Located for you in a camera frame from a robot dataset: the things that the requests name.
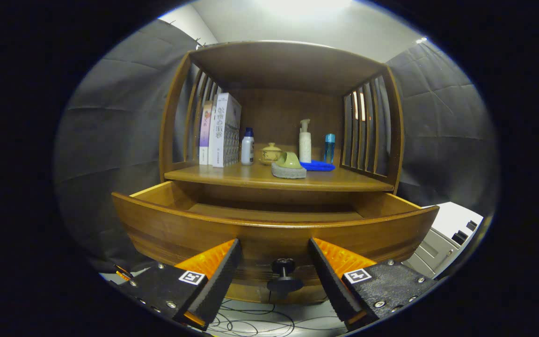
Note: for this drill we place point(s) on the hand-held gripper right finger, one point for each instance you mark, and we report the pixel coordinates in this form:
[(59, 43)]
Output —
[(330, 281)]

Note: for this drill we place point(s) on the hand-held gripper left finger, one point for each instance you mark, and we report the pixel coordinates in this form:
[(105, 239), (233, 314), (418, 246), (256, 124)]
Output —
[(220, 281)]

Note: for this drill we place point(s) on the brown wooden drawer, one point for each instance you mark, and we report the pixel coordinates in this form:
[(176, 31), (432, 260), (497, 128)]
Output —
[(260, 234)]

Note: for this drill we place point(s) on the green scrub brush grey pad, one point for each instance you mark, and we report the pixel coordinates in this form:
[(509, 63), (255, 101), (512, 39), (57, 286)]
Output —
[(288, 171)]

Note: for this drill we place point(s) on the brown wooden countertop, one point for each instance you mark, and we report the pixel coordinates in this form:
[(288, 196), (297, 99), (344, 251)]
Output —
[(251, 175)]

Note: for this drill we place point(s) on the white drawer unit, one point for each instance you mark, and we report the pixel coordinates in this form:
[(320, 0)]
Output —
[(447, 220)]

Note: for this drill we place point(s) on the brown wooden cabinet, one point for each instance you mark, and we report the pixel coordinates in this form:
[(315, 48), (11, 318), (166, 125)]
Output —
[(279, 117)]

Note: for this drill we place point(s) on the orange black tool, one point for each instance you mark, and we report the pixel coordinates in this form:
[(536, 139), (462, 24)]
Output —
[(122, 275)]

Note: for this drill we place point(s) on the blue folded cloth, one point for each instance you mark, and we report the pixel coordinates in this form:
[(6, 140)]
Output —
[(318, 165)]

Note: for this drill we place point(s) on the beige ceramic saucer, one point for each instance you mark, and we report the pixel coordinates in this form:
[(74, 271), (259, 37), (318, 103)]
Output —
[(265, 163)]

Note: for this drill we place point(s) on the clear blue bottle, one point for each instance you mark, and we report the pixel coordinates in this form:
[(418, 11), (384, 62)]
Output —
[(329, 150)]

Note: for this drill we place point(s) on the small white bottle blue cap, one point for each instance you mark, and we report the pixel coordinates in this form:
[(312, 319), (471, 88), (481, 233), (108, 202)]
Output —
[(247, 150)]

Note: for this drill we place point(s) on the white pump bottle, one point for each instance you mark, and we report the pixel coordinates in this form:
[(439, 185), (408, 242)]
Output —
[(305, 147)]

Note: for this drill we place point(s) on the small black block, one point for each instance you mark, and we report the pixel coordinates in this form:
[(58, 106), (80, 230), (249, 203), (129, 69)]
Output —
[(471, 225), (459, 237)]

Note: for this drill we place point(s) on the beige lidded ceramic teacup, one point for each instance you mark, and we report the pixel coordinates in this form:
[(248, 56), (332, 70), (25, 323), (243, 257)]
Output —
[(269, 153)]

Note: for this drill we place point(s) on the thick white patterned book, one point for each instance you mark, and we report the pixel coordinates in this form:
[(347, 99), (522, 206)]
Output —
[(229, 135)]

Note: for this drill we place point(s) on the pink purple book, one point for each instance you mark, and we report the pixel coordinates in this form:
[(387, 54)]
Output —
[(205, 135)]

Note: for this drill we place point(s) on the black backdrop cloth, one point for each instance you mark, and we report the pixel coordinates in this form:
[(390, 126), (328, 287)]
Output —
[(110, 140)]

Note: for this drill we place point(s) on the small ceiling light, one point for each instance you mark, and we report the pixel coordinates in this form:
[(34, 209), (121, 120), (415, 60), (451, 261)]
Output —
[(421, 40)]

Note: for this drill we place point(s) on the large ceiling light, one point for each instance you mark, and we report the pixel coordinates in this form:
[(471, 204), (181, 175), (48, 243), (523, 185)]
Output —
[(304, 3)]

